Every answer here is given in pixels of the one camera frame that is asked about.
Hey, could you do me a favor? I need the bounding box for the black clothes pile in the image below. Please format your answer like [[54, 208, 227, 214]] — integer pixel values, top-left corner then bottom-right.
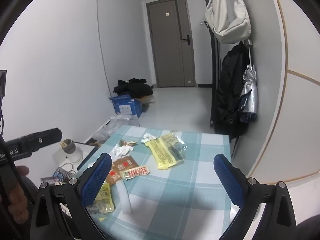
[[114, 78, 154, 98]]

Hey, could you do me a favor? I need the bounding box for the white fabric bag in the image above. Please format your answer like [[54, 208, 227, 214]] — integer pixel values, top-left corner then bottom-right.
[[205, 0, 251, 45]]

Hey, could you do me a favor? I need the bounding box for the small white tissue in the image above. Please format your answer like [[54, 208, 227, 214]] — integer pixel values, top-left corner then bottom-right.
[[140, 132, 157, 144]]

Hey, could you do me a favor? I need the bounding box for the yellow plastic bag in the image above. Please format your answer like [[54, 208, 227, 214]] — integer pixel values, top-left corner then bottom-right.
[[145, 130, 188, 170]]

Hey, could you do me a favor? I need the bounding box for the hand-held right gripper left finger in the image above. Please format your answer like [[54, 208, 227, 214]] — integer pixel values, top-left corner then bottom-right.
[[30, 152, 113, 240]]

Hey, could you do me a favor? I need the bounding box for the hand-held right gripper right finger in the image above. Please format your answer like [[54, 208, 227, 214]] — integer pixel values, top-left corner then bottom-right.
[[213, 153, 304, 240]]

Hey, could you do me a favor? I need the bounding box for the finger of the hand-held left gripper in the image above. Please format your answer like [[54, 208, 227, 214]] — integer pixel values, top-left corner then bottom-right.
[[25, 127, 63, 153]]

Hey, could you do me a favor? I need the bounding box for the brown sachet with red heart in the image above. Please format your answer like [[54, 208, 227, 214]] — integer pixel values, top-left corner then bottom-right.
[[112, 155, 139, 172], [106, 169, 123, 185]]

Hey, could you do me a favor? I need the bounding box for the large white tissue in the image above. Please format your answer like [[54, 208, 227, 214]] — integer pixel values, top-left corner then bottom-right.
[[111, 144, 134, 159]]

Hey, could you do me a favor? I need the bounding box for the person's left hand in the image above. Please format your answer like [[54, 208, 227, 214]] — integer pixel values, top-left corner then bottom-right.
[[0, 165, 30, 224]]

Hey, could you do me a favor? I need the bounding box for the small yellow packet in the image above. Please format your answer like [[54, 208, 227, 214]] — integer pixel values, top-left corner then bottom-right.
[[86, 181, 115, 214]]

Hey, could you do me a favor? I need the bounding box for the grey brown door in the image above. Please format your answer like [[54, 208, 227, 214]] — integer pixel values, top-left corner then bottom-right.
[[146, 0, 197, 88]]

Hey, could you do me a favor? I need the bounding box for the red patterned packet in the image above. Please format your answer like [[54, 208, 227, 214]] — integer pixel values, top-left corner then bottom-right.
[[120, 166, 150, 181]]

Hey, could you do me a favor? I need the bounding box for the black backpack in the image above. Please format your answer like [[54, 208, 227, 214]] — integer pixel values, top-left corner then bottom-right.
[[214, 42, 250, 139]]

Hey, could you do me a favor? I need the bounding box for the blue cardboard box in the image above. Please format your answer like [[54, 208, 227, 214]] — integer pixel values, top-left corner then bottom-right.
[[109, 95, 143, 119]]

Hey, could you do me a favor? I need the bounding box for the black framed glass door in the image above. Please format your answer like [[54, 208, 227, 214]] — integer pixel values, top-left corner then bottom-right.
[[201, 0, 222, 128]]

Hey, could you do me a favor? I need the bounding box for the grey cup with chopsticks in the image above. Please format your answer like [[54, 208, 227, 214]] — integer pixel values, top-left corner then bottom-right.
[[54, 146, 83, 164]]

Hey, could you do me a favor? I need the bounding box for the white wardrobe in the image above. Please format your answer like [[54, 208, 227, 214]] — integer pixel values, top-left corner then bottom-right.
[[246, 0, 320, 188]]

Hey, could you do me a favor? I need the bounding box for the brown cardboard box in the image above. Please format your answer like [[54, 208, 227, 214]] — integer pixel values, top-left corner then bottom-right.
[[140, 95, 155, 107]]

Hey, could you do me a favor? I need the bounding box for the grey plastic mailer bag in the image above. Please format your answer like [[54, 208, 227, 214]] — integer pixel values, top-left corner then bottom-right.
[[94, 115, 140, 143]]

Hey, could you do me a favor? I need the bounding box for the silver folding umbrella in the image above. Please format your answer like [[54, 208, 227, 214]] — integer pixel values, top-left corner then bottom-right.
[[239, 46, 258, 123]]

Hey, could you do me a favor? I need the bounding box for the black cable tangle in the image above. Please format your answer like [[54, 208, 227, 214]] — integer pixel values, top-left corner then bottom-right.
[[52, 162, 77, 183]]

